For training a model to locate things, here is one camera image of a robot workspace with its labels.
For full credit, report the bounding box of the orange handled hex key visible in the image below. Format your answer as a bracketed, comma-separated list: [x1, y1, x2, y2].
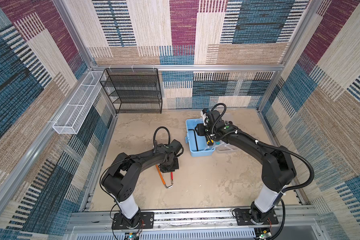
[156, 165, 174, 189]

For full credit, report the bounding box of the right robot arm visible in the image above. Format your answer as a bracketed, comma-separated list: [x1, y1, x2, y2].
[196, 103, 315, 225]

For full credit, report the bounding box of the light blue plastic toolbox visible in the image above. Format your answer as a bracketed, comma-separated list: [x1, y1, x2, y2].
[185, 118, 239, 158]

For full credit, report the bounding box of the aluminium front rail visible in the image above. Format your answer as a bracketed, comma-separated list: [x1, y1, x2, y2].
[63, 205, 330, 240]

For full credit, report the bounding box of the white wire mesh basket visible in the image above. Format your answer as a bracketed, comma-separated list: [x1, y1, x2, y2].
[53, 71, 103, 135]

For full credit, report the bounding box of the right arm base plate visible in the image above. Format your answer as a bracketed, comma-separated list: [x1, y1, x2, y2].
[232, 208, 279, 226]

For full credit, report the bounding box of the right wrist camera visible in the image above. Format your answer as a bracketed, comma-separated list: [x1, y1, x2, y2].
[201, 108, 212, 126]

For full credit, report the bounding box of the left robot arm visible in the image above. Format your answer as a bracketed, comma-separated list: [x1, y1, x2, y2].
[100, 127, 184, 229]

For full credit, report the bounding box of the black wire mesh shelf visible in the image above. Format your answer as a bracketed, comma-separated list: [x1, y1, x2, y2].
[100, 68, 163, 114]

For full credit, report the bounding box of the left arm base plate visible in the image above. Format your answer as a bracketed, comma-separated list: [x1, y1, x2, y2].
[112, 211, 155, 230]

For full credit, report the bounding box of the long black hex key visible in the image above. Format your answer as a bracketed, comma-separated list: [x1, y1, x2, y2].
[188, 128, 198, 151]

